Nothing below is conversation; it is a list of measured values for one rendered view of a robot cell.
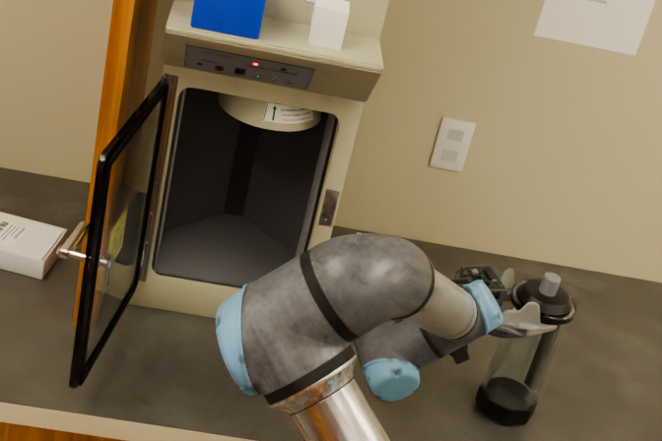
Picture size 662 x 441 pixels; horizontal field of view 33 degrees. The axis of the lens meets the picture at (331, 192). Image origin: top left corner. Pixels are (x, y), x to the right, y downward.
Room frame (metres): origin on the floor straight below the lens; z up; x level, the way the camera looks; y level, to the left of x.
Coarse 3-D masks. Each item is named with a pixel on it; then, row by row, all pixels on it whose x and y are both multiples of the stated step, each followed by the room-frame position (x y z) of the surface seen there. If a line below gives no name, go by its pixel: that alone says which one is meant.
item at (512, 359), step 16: (512, 288) 1.57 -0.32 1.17; (512, 304) 1.56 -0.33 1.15; (528, 336) 1.52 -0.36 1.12; (544, 336) 1.52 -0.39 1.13; (560, 336) 1.54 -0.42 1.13; (496, 352) 1.55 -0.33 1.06; (512, 352) 1.53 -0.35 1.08; (528, 352) 1.52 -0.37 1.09; (544, 352) 1.52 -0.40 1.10; (496, 368) 1.54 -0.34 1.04; (512, 368) 1.52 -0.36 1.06; (528, 368) 1.52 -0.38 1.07; (544, 368) 1.53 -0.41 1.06; (496, 384) 1.53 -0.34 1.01; (512, 384) 1.52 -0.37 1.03; (528, 384) 1.52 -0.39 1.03; (496, 400) 1.52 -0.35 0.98; (512, 400) 1.52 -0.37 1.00; (528, 400) 1.52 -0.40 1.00
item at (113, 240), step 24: (144, 144) 1.49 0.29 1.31; (120, 168) 1.37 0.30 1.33; (144, 168) 1.51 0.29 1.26; (96, 192) 1.28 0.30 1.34; (120, 192) 1.39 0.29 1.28; (144, 192) 1.54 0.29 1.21; (96, 216) 1.28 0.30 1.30; (120, 216) 1.41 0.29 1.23; (120, 240) 1.43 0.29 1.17; (120, 264) 1.45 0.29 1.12; (96, 288) 1.33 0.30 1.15; (120, 288) 1.48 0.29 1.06; (96, 312) 1.35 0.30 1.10; (96, 336) 1.37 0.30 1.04; (72, 360) 1.28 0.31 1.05; (72, 384) 1.28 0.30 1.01
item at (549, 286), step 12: (552, 276) 1.56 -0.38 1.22; (528, 288) 1.56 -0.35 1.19; (540, 288) 1.56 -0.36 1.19; (552, 288) 1.55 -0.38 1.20; (528, 300) 1.53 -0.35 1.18; (540, 300) 1.53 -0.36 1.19; (552, 300) 1.54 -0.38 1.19; (564, 300) 1.55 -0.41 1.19; (552, 312) 1.52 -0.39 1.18; (564, 312) 1.53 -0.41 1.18
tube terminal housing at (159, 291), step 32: (192, 0) 1.60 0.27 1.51; (288, 0) 1.62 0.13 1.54; (352, 0) 1.64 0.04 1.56; (384, 0) 1.64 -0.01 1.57; (352, 32) 1.64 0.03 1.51; (256, 96) 1.62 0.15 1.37; (288, 96) 1.63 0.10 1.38; (320, 96) 1.63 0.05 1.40; (352, 128) 1.64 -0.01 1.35; (160, 288) 1.61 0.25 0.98; (192, 288) 1.62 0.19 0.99; (224, 288) 1.62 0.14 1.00
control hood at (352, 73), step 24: (168, 24) 1.49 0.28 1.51; (264, 24) 1.59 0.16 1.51; (288, 24) 1.61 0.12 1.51; (168, 48) 1.53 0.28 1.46; (216, 48) 1.52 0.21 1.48; (240, 48) 1.51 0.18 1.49; (264, 48) 1.51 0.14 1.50; (288, 48) 1.51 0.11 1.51; (312, 48) 1.53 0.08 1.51; (360, 48) 1.58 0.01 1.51; (336, 72) 1.54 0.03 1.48; (360, 72) 1.53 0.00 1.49; (360, 96) 1.60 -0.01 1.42
